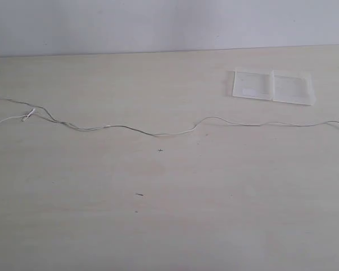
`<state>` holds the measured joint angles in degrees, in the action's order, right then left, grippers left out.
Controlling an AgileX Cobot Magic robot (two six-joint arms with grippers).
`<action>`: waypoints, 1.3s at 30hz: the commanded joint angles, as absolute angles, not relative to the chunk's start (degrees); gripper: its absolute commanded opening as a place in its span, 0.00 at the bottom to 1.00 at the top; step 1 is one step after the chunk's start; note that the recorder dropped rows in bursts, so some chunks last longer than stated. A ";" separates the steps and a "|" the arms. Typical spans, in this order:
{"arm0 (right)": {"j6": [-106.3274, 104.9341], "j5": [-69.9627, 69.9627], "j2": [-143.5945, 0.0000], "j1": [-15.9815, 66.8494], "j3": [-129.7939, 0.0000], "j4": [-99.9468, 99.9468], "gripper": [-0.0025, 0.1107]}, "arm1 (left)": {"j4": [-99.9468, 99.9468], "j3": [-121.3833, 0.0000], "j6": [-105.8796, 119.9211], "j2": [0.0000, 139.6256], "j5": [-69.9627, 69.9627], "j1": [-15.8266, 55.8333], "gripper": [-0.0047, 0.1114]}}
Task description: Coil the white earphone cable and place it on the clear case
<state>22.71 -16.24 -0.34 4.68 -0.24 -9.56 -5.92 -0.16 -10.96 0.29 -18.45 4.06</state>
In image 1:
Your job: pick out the white wired earphones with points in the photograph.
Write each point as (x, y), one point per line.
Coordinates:
(44, 113)

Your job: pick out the clear plastic storage case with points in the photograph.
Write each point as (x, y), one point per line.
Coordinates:
(291, 87)

